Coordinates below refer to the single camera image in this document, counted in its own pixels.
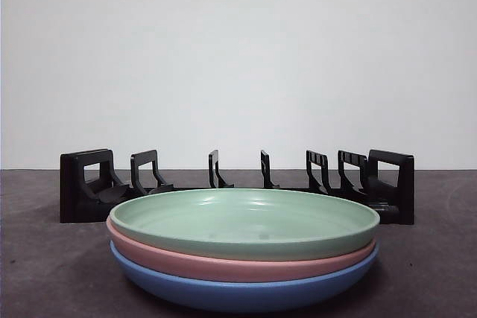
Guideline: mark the green round plate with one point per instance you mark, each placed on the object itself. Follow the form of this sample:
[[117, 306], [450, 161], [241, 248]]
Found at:
[[242, 217]]

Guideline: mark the pink round plate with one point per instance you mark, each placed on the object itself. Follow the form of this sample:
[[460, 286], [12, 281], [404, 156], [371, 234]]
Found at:
[[238, 266]]

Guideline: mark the blue round plate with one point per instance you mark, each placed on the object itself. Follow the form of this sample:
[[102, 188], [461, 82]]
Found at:
[[246, 295]]

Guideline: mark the black plastic dish rack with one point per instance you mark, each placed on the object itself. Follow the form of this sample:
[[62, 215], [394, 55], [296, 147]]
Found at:
[[85, 206]]

